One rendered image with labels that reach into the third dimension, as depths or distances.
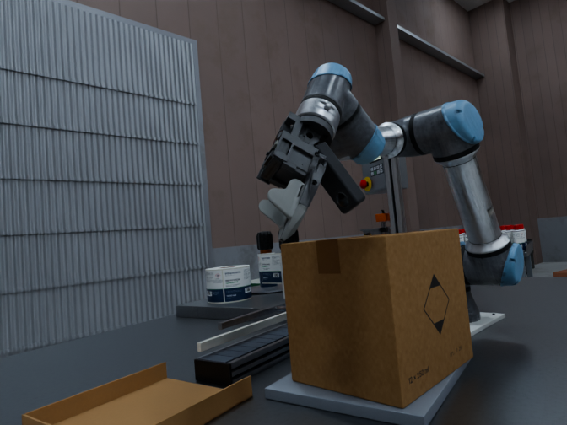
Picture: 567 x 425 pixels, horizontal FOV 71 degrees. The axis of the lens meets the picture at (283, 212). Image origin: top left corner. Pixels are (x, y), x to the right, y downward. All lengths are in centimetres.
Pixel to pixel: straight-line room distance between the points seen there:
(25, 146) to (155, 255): 145
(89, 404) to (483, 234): 101
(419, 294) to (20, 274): 341
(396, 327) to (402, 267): 10
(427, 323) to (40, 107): 372
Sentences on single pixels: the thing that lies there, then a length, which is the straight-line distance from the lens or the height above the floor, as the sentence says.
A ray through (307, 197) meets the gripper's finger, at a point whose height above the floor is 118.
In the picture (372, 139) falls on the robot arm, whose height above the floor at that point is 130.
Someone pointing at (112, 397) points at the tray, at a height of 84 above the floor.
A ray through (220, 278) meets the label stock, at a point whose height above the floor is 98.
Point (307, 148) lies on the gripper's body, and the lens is 61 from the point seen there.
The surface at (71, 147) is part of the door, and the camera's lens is 404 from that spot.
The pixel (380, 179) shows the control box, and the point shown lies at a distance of 161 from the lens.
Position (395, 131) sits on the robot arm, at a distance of 110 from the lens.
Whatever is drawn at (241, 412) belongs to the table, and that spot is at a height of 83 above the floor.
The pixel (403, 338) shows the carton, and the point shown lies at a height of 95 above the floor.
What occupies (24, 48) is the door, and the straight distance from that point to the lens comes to 424.
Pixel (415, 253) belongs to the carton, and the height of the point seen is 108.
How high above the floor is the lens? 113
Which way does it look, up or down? 4 degrees up
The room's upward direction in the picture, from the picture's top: 5 degrees counter-clockwise
